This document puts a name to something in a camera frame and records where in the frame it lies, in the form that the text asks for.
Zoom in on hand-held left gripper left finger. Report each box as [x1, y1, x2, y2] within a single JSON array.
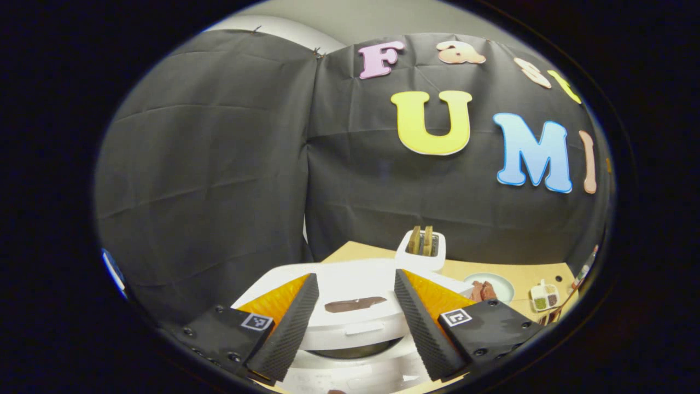
[[180, 273, 320, 387]]

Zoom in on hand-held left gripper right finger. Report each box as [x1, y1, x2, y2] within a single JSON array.
[[394, 268, 545, 382]]

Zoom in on white rice cooker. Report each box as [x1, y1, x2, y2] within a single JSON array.
[[232, 258, 474, 394]]

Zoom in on brown wooden spoon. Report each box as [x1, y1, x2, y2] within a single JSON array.
[[547, 276, 582, 324]]

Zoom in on white toaster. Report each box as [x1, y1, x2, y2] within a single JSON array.
[[394, 230, 447, 273]]

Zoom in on red meat slices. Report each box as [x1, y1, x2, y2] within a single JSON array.
[[470, 280, 498, 302]]

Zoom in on toast slices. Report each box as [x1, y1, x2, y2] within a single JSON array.
[[406, 225, 434, 257]]

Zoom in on pale green round plate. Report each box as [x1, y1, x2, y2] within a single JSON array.
[[463, 272, 516, 305]]

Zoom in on white divided tray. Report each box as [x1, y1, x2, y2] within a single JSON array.
[[529, 279, 561, 313]]

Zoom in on clear water bottle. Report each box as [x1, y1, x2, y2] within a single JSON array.
[[574, 245, 600, 286]]

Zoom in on black backdrop cloth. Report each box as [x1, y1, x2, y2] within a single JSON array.
[[94, 30, 614, 325]]

